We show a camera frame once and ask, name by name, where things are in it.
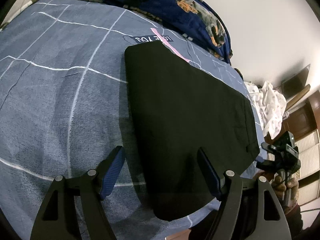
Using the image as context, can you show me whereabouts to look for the right hand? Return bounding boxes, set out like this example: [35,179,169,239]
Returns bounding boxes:
[271,176,299,214]

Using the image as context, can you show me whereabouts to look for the white floral cloth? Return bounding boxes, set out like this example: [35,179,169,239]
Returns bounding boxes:
[244,81,286,139]

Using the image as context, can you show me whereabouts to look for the navy dog print blanket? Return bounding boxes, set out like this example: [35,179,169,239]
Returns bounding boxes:
[53,0,233,66]

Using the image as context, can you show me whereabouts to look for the brown wooden cabinet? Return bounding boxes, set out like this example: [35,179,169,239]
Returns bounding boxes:
[279,91,319,205]

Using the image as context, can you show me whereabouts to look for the blue grid bedsheet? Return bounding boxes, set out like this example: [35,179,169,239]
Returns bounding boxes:
[0,0,266,240]

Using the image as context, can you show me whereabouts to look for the black pants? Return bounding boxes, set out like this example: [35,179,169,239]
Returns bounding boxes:
[124,41,259,221]

